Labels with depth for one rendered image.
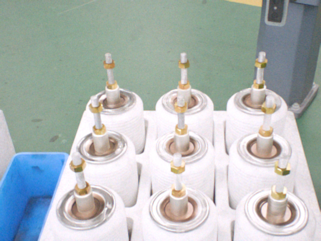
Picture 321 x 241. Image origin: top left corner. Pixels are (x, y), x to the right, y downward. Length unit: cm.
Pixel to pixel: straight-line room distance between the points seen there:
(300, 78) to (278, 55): 8
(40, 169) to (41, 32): 80
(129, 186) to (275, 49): 56
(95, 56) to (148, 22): 28
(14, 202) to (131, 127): 29
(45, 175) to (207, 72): 60
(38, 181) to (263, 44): 59
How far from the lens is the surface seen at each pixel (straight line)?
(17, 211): 94
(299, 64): 113
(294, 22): 108
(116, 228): 59
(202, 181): 67
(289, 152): 68
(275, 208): 58
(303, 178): 75
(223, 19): 164
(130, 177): 69
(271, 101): 63
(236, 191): 69
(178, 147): 67
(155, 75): 133
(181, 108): 63
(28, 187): 98
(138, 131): 78
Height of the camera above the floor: 69
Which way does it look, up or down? 37 degrees down
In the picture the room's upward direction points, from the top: 4 degrees counter-clockwise
